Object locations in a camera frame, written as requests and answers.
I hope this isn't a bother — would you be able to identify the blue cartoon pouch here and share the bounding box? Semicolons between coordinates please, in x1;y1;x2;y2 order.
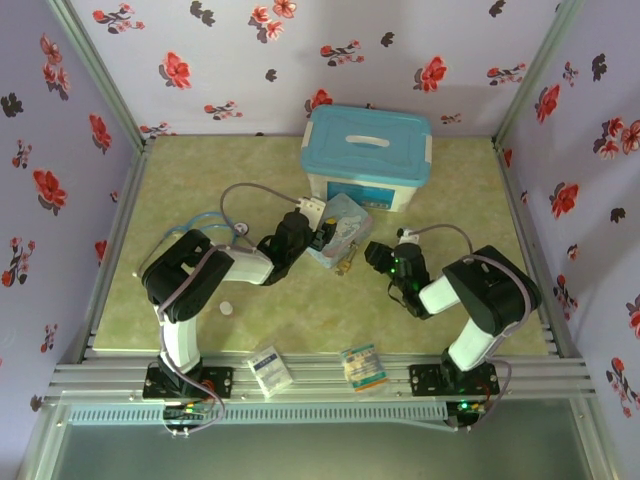
305;193;374;271

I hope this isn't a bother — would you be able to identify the grey left arm cable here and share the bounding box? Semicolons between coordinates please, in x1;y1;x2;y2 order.
157;182;306;437

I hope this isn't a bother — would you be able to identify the aluminium front rail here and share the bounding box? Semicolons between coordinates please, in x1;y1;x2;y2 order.
44;352;599;404

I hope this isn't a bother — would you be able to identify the aluminium table side rail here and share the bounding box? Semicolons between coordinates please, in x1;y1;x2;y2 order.
492;137;584;359
57;139;156;364

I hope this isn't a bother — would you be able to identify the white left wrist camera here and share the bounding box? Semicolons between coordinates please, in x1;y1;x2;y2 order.
297;196;327;221

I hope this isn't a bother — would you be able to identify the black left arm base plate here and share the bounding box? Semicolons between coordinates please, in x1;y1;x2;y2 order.
143;364;235;400

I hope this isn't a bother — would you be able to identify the blue stethoscope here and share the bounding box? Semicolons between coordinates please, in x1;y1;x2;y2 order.
132;212;251;279

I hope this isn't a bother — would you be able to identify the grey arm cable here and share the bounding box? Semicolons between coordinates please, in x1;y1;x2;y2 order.
414;223;544;401
157;182;306;437

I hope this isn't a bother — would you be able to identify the white gauze box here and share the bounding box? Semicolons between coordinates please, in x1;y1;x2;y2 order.
248;348;295;400

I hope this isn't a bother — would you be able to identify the blue lid plastic storage box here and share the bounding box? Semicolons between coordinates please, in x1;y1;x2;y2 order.
299;103;433;214

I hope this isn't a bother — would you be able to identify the clear plastic medical packet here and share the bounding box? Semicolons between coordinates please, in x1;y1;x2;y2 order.
341;343;390;395

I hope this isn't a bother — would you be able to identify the white slotted cable tray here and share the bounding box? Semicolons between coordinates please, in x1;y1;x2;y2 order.
67;402;449;426

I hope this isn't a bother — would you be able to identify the grey right arm cable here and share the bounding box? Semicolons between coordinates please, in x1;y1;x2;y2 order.
414;223;544;401

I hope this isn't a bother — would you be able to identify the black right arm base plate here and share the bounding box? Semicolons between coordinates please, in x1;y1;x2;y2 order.
408;363;501;399

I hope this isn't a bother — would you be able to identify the aluminium frame post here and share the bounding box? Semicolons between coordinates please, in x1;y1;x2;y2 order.
47;0;156;151
492;0;586;151

